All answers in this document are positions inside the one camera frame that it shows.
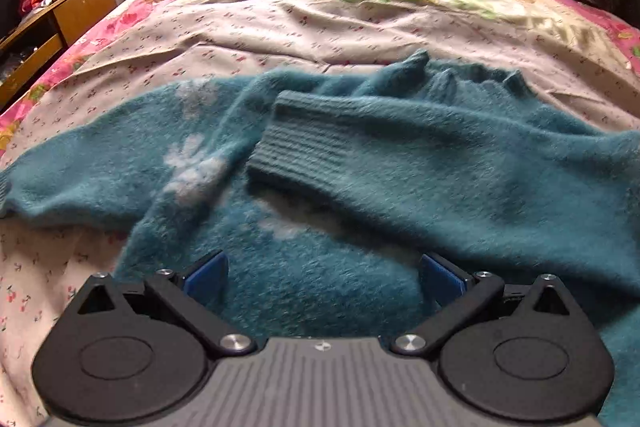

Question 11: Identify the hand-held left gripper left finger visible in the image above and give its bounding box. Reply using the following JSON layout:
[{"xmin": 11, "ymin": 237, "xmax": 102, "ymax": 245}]
[{"xmin": 70, "ymin": 251, "xmax": 256, "ymax": 357}]

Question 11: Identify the cherry print bed sheet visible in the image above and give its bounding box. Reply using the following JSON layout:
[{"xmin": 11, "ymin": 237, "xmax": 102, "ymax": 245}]
[{"xmin": 0, "ymin": 0, "xmax": 640, "ymax": 427}]

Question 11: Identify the wooden cabinet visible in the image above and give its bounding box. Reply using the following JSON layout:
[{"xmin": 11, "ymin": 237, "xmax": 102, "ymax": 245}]
[{"xmin": 0, "ymin": 0, "xmax": 118, "ymax": 112}]

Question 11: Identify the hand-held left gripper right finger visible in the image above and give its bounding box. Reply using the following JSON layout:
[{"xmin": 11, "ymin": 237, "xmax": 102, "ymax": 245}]
[{"xmin": 389, "ymin": 252, "xmax": 581, "ymax": 357}]

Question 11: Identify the teal fuzzy sweater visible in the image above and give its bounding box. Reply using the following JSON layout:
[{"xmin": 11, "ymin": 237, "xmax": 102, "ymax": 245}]
[{"xmin": 0, "ymin": 49, "xmax": 640, "ymax": 427}]

